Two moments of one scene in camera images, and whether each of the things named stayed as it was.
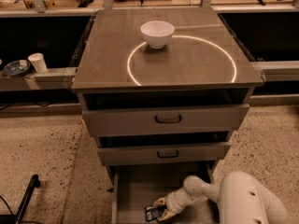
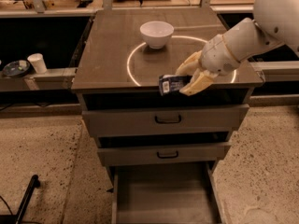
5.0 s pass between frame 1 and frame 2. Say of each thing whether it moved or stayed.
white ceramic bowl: stayed
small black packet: moved
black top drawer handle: stayed
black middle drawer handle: stayed
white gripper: moved
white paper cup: stayed
